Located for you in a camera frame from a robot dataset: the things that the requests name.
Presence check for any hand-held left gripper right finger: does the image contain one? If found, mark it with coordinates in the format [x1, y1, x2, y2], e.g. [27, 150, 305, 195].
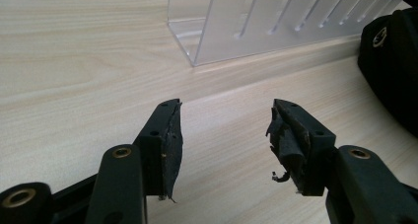
[265, 98, 418, 224]

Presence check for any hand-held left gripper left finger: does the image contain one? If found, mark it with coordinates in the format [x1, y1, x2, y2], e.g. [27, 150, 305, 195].
[84, 98, 184, 224]

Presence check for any clear acrylic slotted rack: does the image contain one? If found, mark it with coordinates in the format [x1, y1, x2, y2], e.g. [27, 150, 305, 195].
[167, 0, 414, 68]

